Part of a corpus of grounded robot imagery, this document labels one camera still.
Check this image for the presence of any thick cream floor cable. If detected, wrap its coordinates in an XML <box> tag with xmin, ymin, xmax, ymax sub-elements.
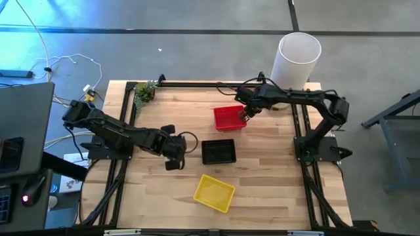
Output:
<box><xmin>14</xmin><ymin>0</ymin><xmax>89</xmax><ymax>109</ymax></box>

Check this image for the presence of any black aluminium extrusion frame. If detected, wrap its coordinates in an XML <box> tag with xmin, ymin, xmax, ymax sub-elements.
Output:
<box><xmin>77</xmin><ymin>71</ymin><xmax>354</xmax><ymax>230</ymax></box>

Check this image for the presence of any silver metal bracket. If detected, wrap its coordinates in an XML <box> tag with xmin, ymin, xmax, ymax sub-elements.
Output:
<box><xmin>287</xmin><ymin>230</ymin><xmax>326</xmax><ymax>236</ymax></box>
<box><xmin>104</xmin><ymin>229</ymin><xmax>142</xmax><ymax>236</ymax></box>

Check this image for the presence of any thin white floor cable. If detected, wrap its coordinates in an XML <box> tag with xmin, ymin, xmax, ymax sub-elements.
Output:
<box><xmin>31</xmin><ymin>53</ymin><xmax>103</xmax><ymax>96</ymax></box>

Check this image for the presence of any black computer mouse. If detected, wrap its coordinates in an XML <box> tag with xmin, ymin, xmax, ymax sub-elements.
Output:
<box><xmin>21</xmin><ymin>175</ymin><xmax>47</xmax><ymax>207</ymax></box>

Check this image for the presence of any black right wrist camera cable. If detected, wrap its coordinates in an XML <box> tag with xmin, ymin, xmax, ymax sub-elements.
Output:
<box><xmin>215</xmin><ymin>77</ymin><xmax>263</xmax><ymax>96</ymax></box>

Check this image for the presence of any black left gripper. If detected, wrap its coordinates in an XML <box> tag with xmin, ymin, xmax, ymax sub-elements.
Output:
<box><xmin>154</xmin><ymin>124</ymin><xmax>188</xmax><ymax>172</ymax></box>

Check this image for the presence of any grey-blue metal table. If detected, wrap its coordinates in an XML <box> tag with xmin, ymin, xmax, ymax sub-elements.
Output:
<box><xmin>360</xmin><ymin>88</ymin><xmax>420</xmax><ymax>193</ymax></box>

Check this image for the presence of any black smartphone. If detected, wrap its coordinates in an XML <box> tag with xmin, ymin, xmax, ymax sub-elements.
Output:
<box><xmin>0</xmin><ymin>136</ymin><xmax>24</xmax><ymax>174</ymax></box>

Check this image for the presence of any white lamp with wooden base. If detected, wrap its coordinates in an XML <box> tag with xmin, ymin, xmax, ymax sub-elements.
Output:
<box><xmin>268</xmin><ymin>31</ymin><xmax>322</xmax><ymax>111</ymax></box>

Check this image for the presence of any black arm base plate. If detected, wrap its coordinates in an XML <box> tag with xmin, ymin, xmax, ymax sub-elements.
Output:
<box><xmin>293</xmin><ymin>136</ymin><xmax>354</xmax><ymax>162</ymax></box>
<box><xmin>80</xmin><ymin>134</ymin><xmax>136</xmax><ymax>161</ymax></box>

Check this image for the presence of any small green potted succulent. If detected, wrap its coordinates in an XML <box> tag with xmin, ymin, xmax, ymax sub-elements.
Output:
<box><xmin>133</xmin><ymin>80</ymin><xmax>159</xmax><ymax>119</ymax></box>

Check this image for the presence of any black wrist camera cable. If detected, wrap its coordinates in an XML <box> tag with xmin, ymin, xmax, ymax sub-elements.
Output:
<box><xmin>215</xmin><ymin>77</ymin><xmax>263</xmax><ymax>96</ymax></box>
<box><xmin>178</xmin><ymin>131</ymin><xmax>199</xmax><ymax>154</ymax></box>

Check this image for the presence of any white printed cardboard box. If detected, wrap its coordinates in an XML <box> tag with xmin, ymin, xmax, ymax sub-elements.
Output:
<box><xmin>58</xmin><ymin>152</ymin><xmax>89</xmax><ymax>194</ymax></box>

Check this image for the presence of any dark grey desk shelf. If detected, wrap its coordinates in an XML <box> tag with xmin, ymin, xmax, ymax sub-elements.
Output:
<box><xmin>0</xmin><ymin>168</ymin><xmax>53</xmax><ymax>232</ymax></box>

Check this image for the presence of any black power strip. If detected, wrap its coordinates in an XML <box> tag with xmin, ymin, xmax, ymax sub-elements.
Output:
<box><xmin>0</xmin><ymin>69</ymin><xmax>33</xmax><ymax>79</ymax></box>

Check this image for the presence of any black desk crossbar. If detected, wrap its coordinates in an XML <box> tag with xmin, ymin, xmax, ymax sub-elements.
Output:
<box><xmin>41</xmin><ymin>152</ymin><xmax>88</xmax><ymax>181</ymax></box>

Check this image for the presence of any black left wrist camera cable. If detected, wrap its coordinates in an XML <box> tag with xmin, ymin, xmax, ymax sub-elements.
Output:
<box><xmin>178</xmin><ymin>131</ymin><xmax>199</xmax><ymax>154</ymax></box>

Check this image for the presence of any black keyboard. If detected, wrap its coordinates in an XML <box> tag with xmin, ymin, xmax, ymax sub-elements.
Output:
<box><xmin>0</xmin><ymin>186</ymin><xmax>14</xmax><ymax>226</ymax></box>

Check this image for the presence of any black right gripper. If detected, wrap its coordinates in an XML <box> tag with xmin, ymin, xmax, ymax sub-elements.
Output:
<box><xmin>234</xmin><ymin>84</ymin><xmax>273</xmax><ymax>123</ymax></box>

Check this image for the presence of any grey side desk top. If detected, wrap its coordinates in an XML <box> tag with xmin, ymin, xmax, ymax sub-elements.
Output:
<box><xmin>0</xmin><ymin>81</ymin><xmax>55</xmax><ymax>180</ymax></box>

